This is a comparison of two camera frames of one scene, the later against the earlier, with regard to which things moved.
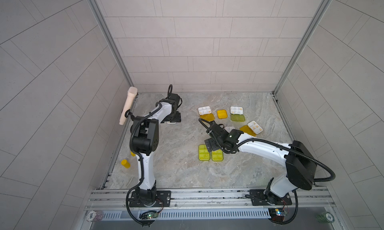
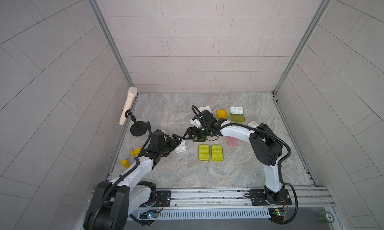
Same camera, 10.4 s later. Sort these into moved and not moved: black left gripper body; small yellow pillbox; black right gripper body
Moved: black left gripper body; black right gripper body
Not moved: small yellow pillbox
